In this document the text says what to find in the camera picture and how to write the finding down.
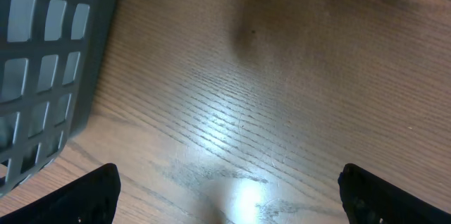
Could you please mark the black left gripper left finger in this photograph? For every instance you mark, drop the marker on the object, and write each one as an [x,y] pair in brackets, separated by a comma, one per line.
[92,198]

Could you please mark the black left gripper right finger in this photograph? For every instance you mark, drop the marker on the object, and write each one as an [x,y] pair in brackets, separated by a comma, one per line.
[366,198]

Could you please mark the dark grey plastic mesh basket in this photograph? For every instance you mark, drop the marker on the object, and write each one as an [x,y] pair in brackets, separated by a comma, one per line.
[51,52]

